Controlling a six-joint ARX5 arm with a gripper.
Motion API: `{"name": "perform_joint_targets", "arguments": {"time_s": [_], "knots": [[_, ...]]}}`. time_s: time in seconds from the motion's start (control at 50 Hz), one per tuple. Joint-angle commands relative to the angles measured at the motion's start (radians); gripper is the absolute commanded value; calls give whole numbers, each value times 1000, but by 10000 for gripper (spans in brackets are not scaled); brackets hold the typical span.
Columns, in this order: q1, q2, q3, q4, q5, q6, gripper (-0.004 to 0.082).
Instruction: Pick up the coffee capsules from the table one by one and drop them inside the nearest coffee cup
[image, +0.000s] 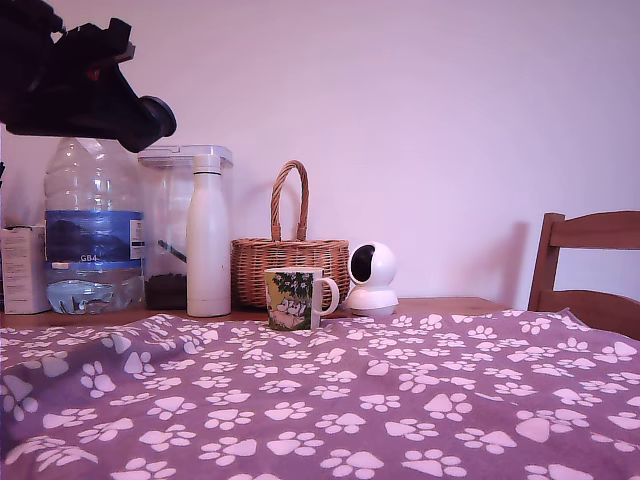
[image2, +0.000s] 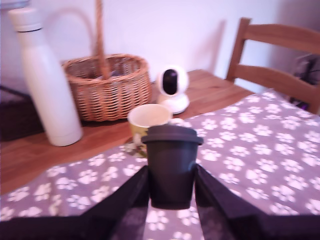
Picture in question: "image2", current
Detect dark grey coffee capsule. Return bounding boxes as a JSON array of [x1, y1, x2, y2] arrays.
[[141, 124, 205, 210]]

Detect paw print cloth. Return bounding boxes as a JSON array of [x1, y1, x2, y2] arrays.
[[0, 88, 320, 240]]

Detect printed ceramic mug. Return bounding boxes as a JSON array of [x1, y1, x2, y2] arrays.
[[127, 103, 186, 158]]

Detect white insulated bottle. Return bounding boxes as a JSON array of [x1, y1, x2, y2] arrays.
[[7, 6, 84, 147]]

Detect wooden chair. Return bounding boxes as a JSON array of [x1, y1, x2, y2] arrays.
[[224, 16, 320, 116]]

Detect wicker basket with handle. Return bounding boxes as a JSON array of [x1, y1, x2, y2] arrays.
[[44, 0, 152, 123]]

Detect small white round camera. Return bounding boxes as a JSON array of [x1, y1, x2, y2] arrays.
[[156, 64, 190, 115]]

